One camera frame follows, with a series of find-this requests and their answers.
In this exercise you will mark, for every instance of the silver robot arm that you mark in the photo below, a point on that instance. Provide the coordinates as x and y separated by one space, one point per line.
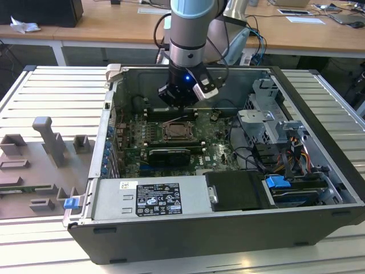
186 34

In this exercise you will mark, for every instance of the CPU socket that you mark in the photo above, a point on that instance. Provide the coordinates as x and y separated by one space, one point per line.
178 139

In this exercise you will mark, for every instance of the black RAM stick row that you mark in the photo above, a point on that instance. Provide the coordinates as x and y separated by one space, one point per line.
155 115
174 144

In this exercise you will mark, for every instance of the black graphics card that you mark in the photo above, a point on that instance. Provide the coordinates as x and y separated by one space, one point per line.
169 157

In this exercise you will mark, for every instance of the green motherboard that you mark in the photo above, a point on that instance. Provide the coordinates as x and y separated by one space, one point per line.
219 154

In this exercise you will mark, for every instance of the pale blue teach pendant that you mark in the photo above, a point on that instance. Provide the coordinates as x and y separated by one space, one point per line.
238 45

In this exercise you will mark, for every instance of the small white box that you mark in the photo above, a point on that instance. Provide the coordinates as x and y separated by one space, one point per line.
246 59

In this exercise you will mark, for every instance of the metal drive cage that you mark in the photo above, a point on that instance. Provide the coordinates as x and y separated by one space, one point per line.
259 125

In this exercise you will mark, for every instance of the long wooden desk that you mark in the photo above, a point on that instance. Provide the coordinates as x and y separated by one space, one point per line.
114 25

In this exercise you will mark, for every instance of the black plastic shroud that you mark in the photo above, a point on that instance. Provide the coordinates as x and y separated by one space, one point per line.
236 191

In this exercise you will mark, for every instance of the silver power supply unit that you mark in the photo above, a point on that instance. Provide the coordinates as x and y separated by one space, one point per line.
114 197

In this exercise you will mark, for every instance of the flat tablet device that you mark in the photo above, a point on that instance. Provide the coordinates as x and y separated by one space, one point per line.
293 11

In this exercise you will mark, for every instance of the white paper sheet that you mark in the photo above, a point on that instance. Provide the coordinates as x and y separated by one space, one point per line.
305 20

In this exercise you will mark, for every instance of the black open PC case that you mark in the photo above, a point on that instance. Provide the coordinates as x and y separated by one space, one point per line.
199 242

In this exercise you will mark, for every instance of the hard disk in blue carrier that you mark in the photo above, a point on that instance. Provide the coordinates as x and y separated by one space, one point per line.
293 191

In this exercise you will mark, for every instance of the blue case latch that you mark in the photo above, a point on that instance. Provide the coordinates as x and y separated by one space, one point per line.
71 203

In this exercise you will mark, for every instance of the black box on desk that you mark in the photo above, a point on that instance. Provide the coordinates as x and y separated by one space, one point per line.
42 12

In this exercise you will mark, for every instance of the grey parts rack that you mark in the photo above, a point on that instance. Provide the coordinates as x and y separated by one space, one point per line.
42 177

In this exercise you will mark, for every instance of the crumpled white paper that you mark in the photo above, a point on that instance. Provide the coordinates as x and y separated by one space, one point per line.
25 26

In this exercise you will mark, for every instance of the grey laptop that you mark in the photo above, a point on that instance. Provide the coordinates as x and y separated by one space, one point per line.
346 18

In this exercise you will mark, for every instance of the black computer mouse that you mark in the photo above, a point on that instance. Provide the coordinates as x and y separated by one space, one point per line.
357 24

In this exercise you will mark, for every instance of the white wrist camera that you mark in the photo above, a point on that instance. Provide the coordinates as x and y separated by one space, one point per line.
206 87

